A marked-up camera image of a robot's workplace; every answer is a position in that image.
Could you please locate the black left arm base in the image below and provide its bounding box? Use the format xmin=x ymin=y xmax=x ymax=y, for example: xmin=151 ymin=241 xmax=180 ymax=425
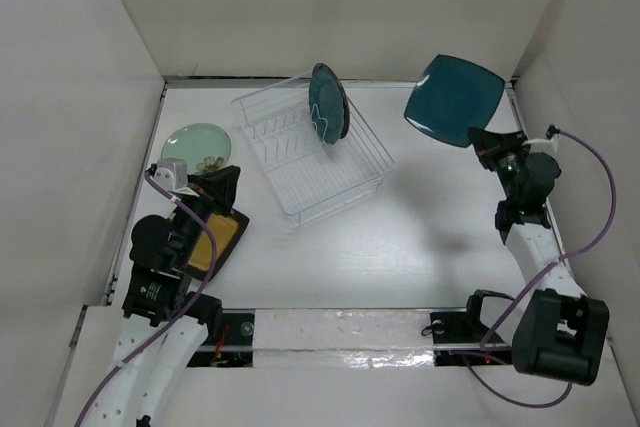
xmin=187 ymin=310 xmax=256 ymax=368

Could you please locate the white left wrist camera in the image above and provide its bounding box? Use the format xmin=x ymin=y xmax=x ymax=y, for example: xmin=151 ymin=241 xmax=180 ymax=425
xmin=152 ymin=158 xmax=189 ymax=192

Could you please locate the yellow square black-rimmed plate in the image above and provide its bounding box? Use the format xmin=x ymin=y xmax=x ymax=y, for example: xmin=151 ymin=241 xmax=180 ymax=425
xmin=185 ymin=210 xmax=250 ymax=281

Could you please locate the teal square plate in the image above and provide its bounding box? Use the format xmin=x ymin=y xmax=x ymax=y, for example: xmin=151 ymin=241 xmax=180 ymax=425
xmin=404 ymin=54 xmax=505 ymax=148

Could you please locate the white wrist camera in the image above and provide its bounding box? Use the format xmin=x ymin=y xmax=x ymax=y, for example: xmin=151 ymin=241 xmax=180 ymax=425
xmin=525 ymin=138 xmax=558 ymax=155
xmin=152 ymin=158 xmax=189 ymax=192

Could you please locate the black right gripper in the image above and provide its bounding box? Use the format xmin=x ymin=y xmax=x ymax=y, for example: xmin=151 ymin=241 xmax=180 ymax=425
xmin=467 ymin=127 xmax=531 ymax=201

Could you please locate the light green glass plate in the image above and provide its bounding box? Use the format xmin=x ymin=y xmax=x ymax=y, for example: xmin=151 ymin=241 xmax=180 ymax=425
xmin=160 ymin=123 xmax=232 ymax=174

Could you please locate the teal scalloped round plate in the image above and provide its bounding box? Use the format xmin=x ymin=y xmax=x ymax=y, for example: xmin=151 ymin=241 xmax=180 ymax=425
xmin=307 ymin=69 xmax=346 ymax=146

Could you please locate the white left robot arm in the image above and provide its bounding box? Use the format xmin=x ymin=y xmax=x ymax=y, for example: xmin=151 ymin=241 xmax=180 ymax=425
xmin=75 ymin=159 xmax=241 ymax=426

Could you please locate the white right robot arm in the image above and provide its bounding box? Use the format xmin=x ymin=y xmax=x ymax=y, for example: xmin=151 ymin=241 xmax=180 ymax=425
xmin=461 ymin=127 xmax=610 ymax=386

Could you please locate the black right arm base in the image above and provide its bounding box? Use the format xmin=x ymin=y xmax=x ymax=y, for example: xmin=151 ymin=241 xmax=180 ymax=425
xmin=421 ymin=290 xmax=513 ymax=367

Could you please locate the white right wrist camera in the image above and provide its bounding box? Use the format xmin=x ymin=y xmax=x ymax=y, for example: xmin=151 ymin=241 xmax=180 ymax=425
xmin=525 ymin=138 xmax=558 ymax=155

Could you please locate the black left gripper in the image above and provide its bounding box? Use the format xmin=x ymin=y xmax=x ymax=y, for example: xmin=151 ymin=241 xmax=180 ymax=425
xmin=173 ymin=163 xmax=240 ymax=265

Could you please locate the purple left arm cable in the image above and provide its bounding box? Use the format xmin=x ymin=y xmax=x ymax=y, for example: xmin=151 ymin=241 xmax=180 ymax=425
xmin=74 ymin=171 xmax=219 ymax=427

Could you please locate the blue round floral plate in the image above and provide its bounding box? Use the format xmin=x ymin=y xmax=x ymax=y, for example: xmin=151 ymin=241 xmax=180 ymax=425
xmin=312 ymin=62 xmax=351 ymax=141

